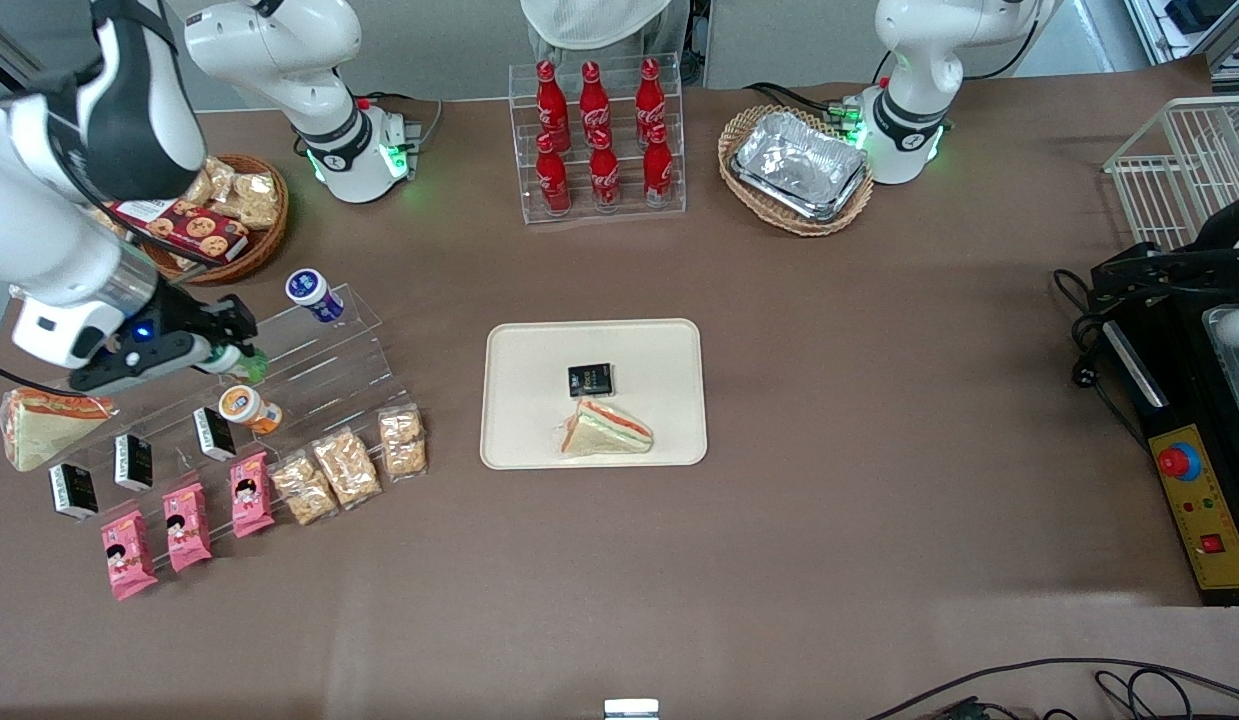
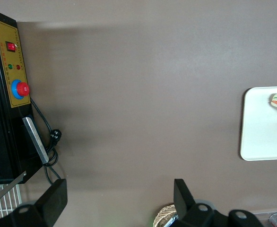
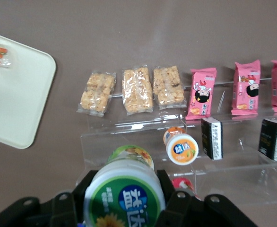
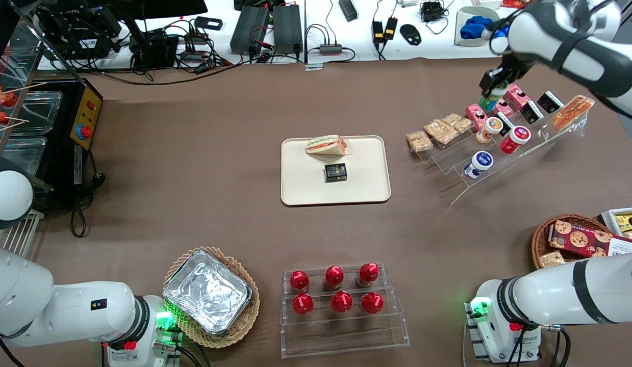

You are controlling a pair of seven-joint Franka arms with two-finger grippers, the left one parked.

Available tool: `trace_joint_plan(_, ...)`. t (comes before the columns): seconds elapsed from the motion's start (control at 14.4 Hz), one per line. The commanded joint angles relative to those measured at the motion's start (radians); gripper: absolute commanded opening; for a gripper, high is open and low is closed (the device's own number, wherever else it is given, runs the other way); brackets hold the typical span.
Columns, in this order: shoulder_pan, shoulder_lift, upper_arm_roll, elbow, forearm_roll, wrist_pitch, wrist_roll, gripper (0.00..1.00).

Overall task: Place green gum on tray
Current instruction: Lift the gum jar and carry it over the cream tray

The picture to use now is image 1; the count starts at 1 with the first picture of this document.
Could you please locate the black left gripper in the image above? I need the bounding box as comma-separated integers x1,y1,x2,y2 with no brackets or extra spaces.
1089,240,1239,303

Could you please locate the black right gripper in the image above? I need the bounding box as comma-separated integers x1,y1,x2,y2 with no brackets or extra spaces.
109,289,264,368

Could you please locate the green gum bottle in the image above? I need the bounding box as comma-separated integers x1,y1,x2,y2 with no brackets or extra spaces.
204,345,271,387

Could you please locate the orange gum bottle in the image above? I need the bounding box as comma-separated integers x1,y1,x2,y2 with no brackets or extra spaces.
218,385,284,436

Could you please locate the blue gum bottle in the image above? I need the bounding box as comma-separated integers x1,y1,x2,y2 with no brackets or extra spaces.
285,268,346,324

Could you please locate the beige plastic tray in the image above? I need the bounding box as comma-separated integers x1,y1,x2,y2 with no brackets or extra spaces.
479,318,709,471

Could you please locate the dark round wicker basket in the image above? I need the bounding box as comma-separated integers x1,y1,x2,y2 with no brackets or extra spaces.
139,153,291,287

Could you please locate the red cookie box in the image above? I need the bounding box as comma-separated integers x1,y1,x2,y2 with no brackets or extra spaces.
111,198,251,266

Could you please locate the clear acrylic stepped stand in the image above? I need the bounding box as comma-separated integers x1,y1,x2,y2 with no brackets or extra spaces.
54,283,411,561

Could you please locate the clear granola snack bag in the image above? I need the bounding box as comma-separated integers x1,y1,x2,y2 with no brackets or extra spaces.
311,428,384,512
270,452,341,528
187,157,240,206
219,172,283,230
379,404,429,482

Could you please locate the black yellow control box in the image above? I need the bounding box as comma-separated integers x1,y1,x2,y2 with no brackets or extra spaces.
1099,290,1239,608

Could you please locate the pink snack packet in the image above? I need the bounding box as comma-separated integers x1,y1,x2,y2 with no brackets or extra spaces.
162,482,214,574
100,509,161,602
229,451,277,540

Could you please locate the red emergency stop button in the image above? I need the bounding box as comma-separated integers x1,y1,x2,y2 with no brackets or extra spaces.
1157,443,1203,482

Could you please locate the wrapped triangle sandwich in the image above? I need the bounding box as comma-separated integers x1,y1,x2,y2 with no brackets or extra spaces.
0,380,119,473
558,397,655,460

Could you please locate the aluminium foil container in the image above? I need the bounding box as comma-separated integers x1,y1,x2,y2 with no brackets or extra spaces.
731,160,871,224
736,110,869,206

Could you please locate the clear acrylic bottle rack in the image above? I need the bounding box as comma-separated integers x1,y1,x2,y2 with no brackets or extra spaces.
508,55,688,226

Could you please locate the red cola bottle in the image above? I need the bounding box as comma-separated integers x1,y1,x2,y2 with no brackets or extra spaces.
535,60,569,146
635,58,669,136
535,133,573,217
579,62,613,141
589,130,623,212
642,123,675,207

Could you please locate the light oval wicker basket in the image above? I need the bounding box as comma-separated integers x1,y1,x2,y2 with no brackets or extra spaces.
718,105,876,238

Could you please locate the person's torso white sweater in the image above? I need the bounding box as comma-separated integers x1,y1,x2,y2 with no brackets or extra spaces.
519,0,692,53

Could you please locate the white wire basket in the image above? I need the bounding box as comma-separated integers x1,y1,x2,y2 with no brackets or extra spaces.
1104,95,1239,253

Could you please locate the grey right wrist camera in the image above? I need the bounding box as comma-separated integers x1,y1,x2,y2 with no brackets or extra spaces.
69,335,220,393

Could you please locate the black cable with plug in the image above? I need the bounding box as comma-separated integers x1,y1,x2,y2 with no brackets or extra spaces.
1053,268,1135,421

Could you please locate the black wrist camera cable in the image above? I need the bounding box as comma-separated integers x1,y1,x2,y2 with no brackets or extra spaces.
0,357,76,398

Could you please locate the aluminium frame rack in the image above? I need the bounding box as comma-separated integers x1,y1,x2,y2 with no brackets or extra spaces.
1124,0,1239,96

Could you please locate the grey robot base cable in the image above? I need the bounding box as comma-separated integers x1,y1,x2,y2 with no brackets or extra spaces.
364,92,446,153

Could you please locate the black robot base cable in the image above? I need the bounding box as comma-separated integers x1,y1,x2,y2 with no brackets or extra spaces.
744,82,852,126

